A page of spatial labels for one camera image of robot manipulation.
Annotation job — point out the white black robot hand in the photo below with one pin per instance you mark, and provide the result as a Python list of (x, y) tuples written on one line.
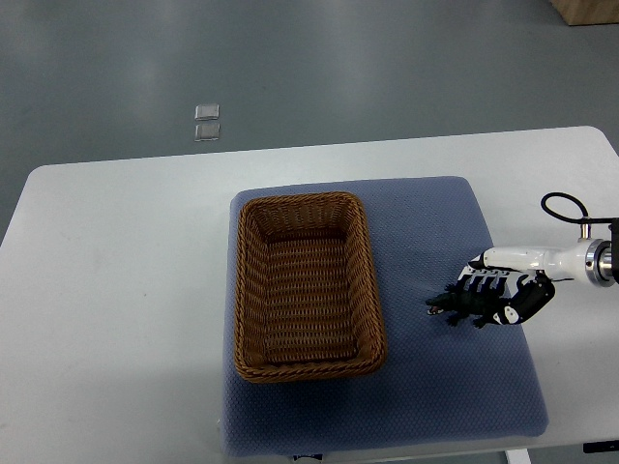
[(587, 262)]

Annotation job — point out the dark toy crocodile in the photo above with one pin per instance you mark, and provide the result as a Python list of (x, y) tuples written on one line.
[(487, 298)]

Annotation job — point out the brown wicker basket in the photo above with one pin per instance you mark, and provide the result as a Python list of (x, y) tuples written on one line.
[(306, 301)]

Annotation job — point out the blue-grey cushion mat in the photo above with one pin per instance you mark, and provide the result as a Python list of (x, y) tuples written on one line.
[(438, 384)]

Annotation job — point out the black table control panel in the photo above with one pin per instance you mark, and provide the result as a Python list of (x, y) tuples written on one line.
[(600, 447)]

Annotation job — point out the wooden box corner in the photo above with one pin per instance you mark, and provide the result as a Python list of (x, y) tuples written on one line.
[(587, 12)]

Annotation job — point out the upper floor socket plate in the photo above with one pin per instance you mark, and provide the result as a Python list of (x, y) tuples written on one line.
[(207, 112)]

